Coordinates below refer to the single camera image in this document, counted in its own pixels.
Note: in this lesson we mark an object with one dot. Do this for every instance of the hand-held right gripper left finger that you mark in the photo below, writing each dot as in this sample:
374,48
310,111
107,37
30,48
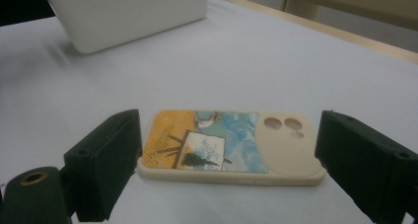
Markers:
98,171

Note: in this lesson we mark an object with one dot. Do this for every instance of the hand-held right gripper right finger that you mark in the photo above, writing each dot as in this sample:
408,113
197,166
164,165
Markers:
368,164

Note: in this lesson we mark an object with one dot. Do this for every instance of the beige painted phone case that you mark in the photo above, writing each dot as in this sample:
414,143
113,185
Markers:
282,155

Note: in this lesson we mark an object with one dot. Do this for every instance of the white plastic bin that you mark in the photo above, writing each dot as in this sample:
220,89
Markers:
131,16

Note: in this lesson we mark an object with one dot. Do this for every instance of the beige shelf unit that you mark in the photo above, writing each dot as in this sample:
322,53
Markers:
361,3

